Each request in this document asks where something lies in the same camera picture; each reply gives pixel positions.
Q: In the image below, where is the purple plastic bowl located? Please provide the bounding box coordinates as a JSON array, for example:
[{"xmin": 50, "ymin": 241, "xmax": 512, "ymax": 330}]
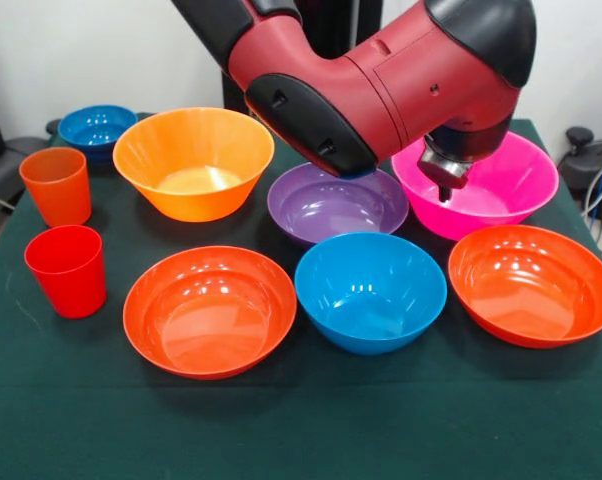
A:
[{"xmin": 266, "ymin": 162, "xmax": 411, "ymax": 247}]

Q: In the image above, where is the red plastic cup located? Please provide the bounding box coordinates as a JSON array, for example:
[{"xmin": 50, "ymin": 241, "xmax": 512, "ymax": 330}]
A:
[{"xmin": 23, "ymin": 224, "xmax": 107, "ymax": 320}]

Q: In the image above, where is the orange plastic cup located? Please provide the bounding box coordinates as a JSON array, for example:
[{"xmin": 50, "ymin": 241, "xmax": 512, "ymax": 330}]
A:
[{"xmin": 18, "ymin": 146, "xmax": 93, "ymax": 228}]

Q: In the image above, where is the dark green tablecloth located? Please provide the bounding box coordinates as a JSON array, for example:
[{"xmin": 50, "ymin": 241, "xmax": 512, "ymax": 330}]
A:
[{"xmin": 0, "ymin": 113, "xmax": 602, "ymax": 480}]

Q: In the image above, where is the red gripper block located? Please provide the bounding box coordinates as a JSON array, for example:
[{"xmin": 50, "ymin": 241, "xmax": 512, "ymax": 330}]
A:
[{"xmin": 430, "ymin": 172, "xmax": 465, "ymax": 204}]

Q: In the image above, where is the small dark blue bowl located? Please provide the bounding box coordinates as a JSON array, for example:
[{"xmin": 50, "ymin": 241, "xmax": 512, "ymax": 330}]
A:
[{"xmin": 57, "ymin": 103, "xmax": 140, "ymax": 166}]

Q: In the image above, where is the large orange plastic bowl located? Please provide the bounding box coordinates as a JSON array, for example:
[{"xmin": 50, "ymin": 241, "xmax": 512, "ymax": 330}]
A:
[{"xmin": 111, "ymin": 106, "xmax": 276, "ymax": 223}]

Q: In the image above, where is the light blue plastic bowl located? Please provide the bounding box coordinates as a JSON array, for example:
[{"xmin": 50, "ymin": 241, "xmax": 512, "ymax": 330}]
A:
[{"xmin": 293, "ymin": 230, "xmax": 448, "ymax": 356}]

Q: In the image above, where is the red-orange plastic bowl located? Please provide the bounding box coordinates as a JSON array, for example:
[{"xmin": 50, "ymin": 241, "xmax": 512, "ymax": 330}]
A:
[
  {"xmin": 448, "ymin": 224, "xmax": 602, "ymax": 350},
  {"xmin": 122, "ymin": 244, "xmax": 298, "ymax": 381}
]

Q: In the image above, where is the blue cable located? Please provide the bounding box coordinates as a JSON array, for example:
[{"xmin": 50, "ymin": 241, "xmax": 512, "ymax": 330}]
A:
[{"xmin": 582, "ymin": 152, "xmax": 602, "ymax": 225}]

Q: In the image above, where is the large magenta plastic bowl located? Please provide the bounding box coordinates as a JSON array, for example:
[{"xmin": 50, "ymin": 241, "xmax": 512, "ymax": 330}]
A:
[{"xmin": 390, "ymin": 130, "xmax": 561, "ymax": 242}]

